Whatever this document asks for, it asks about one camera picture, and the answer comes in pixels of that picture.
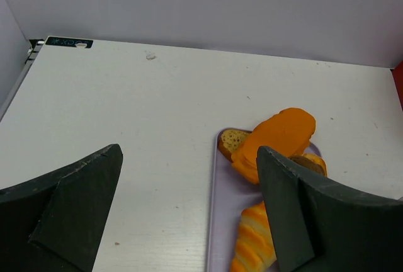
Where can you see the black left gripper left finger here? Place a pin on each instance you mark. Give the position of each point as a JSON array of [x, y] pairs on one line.
[[55, 222]]

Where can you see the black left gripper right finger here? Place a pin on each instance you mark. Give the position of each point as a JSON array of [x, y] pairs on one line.
[[318, 224]]

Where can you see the striped croissant bread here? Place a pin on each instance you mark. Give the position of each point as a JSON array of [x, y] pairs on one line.
[[254, 248]]

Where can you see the long orange bread loaf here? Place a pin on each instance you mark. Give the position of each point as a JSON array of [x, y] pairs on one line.
[[287, 132]]

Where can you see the white iced hotdog bun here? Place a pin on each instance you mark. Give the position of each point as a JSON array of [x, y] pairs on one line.
[[317, 160]]

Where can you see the lavender plastic tray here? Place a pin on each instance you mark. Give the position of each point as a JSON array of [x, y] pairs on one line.
[[230, 193]]

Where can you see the sliced baguette piece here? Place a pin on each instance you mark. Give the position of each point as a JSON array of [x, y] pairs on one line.
[[230, 140]]

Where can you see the black table label sticker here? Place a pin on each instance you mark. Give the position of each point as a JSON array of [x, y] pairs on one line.
[[69, 42]]

